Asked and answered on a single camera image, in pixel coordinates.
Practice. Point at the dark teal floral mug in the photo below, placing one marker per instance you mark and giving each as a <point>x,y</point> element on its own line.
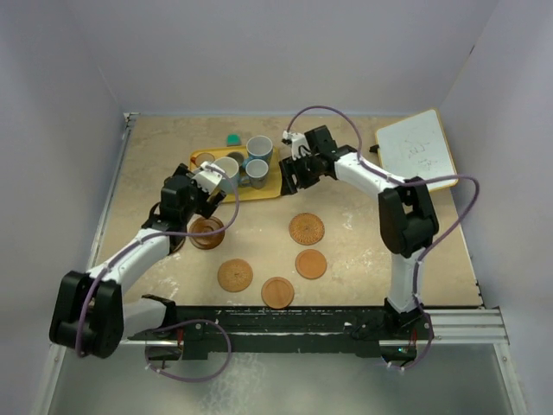
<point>259,148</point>

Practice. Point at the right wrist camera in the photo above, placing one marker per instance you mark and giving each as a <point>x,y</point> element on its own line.
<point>298,144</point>

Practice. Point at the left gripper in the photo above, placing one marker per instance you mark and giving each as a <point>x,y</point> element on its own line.
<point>208,201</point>

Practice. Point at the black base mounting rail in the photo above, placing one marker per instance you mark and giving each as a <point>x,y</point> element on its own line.
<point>365,331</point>

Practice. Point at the small orange cup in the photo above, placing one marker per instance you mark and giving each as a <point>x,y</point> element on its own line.
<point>203,157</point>

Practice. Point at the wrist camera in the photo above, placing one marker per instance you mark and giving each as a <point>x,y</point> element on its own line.
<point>298,144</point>
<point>208,177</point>

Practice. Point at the dark ringed wooden coaster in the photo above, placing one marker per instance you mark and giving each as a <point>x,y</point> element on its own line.
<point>208,230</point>

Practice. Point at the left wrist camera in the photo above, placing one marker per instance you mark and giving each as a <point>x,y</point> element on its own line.
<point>208,177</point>

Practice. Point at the plain orange wooden coaster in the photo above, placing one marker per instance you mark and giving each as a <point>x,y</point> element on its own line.
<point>311,264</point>

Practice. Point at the light blue mug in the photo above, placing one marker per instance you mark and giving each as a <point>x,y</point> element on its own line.
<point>231,168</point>

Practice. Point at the aluminium table edge rail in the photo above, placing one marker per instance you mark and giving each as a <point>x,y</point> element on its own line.
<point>130,119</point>

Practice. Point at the small whiteboard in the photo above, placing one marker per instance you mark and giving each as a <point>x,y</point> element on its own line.
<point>415,146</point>

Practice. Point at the small grey cup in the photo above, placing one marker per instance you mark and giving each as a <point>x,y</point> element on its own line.
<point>237,156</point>

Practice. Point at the green whiteboard eraser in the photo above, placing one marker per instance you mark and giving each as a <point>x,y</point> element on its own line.
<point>233,140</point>

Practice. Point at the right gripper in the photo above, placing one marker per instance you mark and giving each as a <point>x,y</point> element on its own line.
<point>289,168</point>

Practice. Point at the blue grey mug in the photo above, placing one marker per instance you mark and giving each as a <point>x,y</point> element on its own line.
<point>256,174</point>

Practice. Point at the woven rattan coaster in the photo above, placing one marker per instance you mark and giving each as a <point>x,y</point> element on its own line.
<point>306,229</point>
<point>235,275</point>

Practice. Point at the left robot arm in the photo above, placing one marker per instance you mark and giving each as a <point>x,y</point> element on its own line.
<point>90,316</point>

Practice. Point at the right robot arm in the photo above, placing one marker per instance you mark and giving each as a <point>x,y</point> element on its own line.
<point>406,214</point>

